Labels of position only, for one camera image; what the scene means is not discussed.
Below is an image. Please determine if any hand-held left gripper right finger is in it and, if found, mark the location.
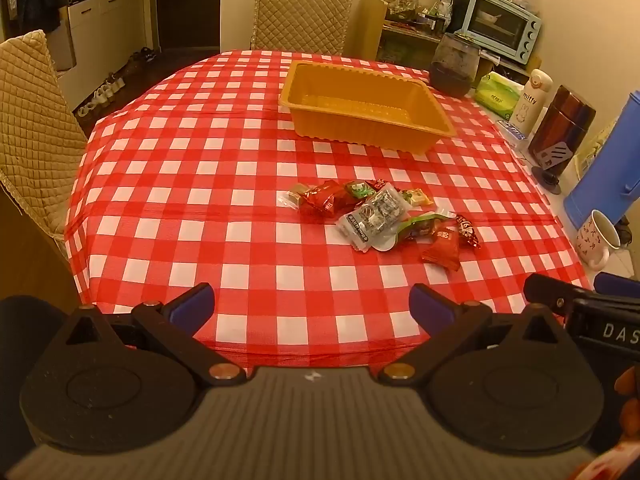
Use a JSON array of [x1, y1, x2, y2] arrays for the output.
[[373, 283, 577, 387]]

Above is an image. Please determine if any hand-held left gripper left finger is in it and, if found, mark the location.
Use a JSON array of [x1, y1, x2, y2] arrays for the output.
[[65, 282, 248, 389]]

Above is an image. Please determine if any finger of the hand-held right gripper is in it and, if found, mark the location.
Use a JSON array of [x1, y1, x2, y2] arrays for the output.
[[595, 273, 640, 297], [524, 274, 596, 317]]

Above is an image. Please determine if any red packet white print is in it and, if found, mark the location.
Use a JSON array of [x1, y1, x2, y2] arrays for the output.
[[419, 227, 461, 272]]

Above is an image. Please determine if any white snack packet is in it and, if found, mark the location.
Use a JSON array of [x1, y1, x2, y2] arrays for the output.
[[370, 232, 401, 252]]

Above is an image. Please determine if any green snack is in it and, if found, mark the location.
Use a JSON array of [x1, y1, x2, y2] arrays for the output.
[[397, 212, 455, 241]]

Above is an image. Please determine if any clear cookie packet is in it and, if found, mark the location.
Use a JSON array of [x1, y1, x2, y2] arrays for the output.
[[336, 184, 410, 252]]

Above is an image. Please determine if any yellow green snack packet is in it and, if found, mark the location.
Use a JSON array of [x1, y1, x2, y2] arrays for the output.
[[401, 187, 435, 207]]

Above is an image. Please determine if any green white candy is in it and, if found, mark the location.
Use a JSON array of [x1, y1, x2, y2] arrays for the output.
[[346, 180, 377, 200]]

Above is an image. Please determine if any small clear brown candy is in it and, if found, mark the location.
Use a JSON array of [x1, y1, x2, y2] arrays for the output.
[[278, 185, 313, 207]]

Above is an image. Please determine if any large red snack packet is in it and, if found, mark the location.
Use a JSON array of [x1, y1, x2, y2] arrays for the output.
[[298, 180, 357, 217]]

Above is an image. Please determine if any orange plastic tray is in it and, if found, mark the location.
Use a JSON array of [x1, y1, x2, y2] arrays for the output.
[[279, 60, 458, 154]]

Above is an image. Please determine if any person's right hand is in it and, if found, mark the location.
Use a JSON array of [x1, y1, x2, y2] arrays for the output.
[[615, 365, 640, 433]]

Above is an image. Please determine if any white patterned mug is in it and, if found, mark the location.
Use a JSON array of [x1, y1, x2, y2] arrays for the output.
[[575, 209, 622, 270]]

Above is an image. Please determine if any blue thermos jug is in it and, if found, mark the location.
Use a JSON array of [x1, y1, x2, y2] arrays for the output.
[[564, 90, 640, 234]]

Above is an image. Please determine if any red checkered tablecloth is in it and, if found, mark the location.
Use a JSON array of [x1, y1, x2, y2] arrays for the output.
[[65, 50, 592, 377]]

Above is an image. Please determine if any grey metal phone stand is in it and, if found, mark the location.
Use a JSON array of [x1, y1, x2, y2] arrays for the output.
[[531, 141, 574, 196]]

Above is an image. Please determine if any blue gum pack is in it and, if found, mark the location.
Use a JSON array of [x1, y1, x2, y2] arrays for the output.
[[496, 119, 531, 142]]

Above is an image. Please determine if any brown metal thermos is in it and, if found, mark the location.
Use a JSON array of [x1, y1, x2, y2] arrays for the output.
[[529, 85, 597, 167]]

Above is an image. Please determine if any white rabbit print bottle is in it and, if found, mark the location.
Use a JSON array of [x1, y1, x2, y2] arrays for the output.
[[511, 69, 553, 129]]

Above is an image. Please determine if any green tissue pack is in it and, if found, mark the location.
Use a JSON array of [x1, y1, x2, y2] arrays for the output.
[[474, 71, 524, 120]]

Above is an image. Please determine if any row of shoes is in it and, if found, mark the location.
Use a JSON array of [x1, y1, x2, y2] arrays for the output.
[[75, 47, 161, 119]]

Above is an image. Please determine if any beige quilted chair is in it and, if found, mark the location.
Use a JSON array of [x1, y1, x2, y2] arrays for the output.
[[0, 30, 89, 257], [250, 0, 354, 56]]

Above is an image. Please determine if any dark plastic jar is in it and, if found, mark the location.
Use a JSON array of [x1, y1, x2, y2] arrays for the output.
[[430, 32, 482, 99]]

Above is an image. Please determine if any light blue toaster oven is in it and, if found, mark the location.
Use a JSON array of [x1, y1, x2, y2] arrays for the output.
[[460, 0, 543, 65]]

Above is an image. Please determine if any wooden shelf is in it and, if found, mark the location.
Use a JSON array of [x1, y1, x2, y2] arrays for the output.
[[361, 0, 541, 80]]

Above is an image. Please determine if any dark door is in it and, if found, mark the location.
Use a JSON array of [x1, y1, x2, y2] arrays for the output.
[[155, 0, 223, 54]]

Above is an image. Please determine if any white cabinet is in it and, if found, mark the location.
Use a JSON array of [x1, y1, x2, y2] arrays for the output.
[[0, 0, 162, 111]]

